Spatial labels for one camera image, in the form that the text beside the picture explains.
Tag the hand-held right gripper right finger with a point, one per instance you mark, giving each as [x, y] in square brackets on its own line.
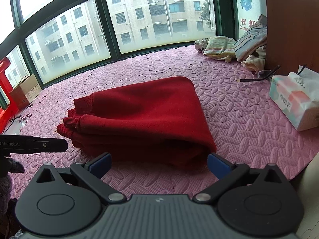
[218, 165]

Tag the dark green window frame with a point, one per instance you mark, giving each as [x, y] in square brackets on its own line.
[104, 17]

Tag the white printed box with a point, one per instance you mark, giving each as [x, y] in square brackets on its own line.
[246, 12]

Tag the pale yellow patterned cloth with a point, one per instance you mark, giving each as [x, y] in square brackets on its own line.
[219, 47]

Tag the red sweatpants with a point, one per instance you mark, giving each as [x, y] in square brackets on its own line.
[149, 114]

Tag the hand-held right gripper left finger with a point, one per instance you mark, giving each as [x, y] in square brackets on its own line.
[101, 165]

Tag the person's left hand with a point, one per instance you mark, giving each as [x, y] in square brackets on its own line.
[5, 186]

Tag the white tissue pack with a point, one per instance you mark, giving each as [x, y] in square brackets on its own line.
[294, 104]

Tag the red plastic stool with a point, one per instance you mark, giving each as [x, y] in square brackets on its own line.
[6, 114]

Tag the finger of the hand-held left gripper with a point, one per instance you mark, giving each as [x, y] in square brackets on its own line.
[49, 145]

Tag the brown cardboard box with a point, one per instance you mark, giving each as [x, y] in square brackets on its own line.
[18, 97]

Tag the beige apartment building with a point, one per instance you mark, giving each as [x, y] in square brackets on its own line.
[149, 17]

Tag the black eyeglasses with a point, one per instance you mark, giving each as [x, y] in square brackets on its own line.
[249, 80]

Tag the cream cloth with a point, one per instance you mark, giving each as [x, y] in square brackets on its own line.
[254, 63]

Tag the pink foam floor mat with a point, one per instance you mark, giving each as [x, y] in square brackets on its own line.
[236, 104]

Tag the striped cloth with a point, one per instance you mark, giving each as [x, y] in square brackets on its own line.
[249, 44]

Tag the brown wooden board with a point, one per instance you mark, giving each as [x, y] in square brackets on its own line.
[291, 29]

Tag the green tree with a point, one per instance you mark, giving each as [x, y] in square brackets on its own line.
[208, 12]

